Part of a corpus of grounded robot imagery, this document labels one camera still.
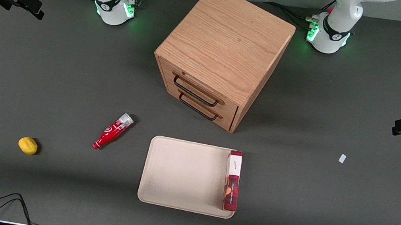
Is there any red ketchup bottle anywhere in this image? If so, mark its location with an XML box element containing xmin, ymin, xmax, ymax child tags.
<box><xmin>92</xmin><ymin>109</ymin><xmax>136</xmax><ymax>155</ymax></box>

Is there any beige plastic tray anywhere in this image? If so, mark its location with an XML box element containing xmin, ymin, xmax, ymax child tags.
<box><xmin>136</xmin><ymin>134</ymin><xmax>246</xmax><ymax>220</ymax></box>

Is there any yellow lemon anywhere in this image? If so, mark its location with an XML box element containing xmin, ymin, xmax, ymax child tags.
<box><xmin>17</xmin><ymin>136</ymin><xmax>40</xmax><ymax>156</ymax></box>

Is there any red tartan cookie box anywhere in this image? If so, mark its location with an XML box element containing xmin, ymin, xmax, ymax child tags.
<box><xmin>220</xmin><ymin>150</ymin><xmax>246</xmax><ymax>213</ymax></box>

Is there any light wooden board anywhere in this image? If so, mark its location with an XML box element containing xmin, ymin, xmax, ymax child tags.
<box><xmin>144</xmin><ymin>0</ymin><xmax>301</xmax><ymax>141</ymax></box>

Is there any black arm base cable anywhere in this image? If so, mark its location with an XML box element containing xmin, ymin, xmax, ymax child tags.
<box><xmin>259</xmin><ymin>0</ymin><xmax>336</xmax><ymax>35</ymax></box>

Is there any black drawer handle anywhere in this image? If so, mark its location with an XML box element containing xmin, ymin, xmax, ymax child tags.
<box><xmin>176</xmin><ymin>92</ymin><xmax>221</xmax><ymax>122</ymax></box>
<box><xmin>170</xmin><ymin>74</ymin><xmax>223</xmax><ymax>109</ymax></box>

